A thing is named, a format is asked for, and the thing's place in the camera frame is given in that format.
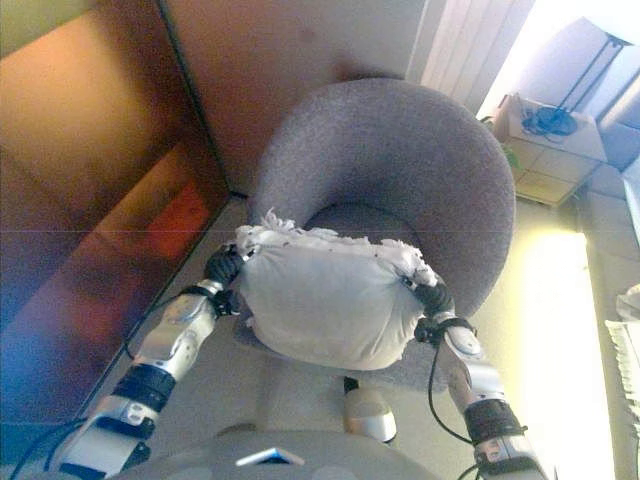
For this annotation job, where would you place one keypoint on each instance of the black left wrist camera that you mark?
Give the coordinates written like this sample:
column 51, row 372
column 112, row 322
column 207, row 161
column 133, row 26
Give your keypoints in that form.
column 226, row 302

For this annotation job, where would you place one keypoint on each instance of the silver robot torso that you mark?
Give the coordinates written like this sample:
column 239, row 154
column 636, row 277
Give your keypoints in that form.
column 200, row 462

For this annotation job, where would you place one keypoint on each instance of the white crumpled blanket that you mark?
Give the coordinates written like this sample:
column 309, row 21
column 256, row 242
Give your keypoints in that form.
column 627, row 345

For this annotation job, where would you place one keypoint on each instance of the bed with white sheet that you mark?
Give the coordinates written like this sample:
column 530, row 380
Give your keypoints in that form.
column 610, row 235

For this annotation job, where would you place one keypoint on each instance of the black tripod stand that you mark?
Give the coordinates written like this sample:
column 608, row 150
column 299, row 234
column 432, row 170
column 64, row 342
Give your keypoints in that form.
column 587, row 75

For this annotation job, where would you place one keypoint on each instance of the white curtain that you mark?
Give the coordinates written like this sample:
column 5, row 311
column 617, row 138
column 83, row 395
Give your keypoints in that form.
column 465, row 45

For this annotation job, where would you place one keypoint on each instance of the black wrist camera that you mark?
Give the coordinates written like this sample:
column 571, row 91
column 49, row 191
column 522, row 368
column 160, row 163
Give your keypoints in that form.
column 429, row 331
column 226, row 302

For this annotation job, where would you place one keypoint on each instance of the beige nightstand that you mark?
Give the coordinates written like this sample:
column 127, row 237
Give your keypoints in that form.
column 550, row 160

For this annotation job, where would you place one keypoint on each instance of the silver robot right leg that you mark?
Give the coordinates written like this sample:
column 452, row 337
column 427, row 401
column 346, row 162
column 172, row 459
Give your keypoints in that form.
column 370, row 412

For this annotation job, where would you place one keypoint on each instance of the grey fabric armchair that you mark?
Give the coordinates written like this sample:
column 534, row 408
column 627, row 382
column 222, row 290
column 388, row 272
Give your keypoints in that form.
column 400, row 160

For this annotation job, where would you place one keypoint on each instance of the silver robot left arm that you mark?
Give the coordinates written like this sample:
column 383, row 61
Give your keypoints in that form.
column 165, row 350

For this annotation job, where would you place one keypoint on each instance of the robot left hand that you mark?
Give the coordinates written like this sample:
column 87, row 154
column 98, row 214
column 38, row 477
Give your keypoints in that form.
column 222, row 267

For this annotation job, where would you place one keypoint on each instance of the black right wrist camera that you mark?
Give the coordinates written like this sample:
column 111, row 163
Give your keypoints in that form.
column 429, row 331

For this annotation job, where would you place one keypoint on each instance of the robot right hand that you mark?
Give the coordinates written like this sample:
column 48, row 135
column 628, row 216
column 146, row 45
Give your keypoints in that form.
column 437, row 297

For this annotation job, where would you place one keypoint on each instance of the white fringed cushion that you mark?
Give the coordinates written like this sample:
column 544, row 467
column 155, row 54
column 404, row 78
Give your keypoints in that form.
column 325, row 305

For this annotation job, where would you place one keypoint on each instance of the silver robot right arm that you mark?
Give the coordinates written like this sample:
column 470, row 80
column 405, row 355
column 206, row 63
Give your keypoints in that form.
column 480, row 380

